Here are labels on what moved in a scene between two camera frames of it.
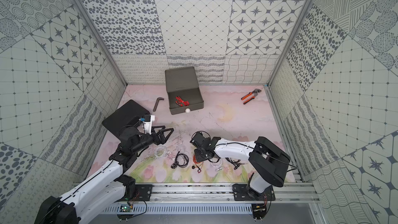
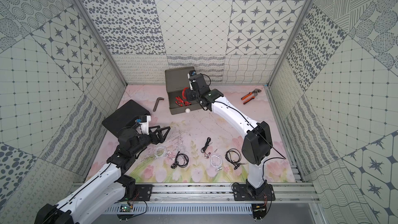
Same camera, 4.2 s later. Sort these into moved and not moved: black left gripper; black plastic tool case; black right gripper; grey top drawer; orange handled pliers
Moved: black right gripper
Not moved: black plastic tool case; black left gripper; orange handled pliers; grey top drawer
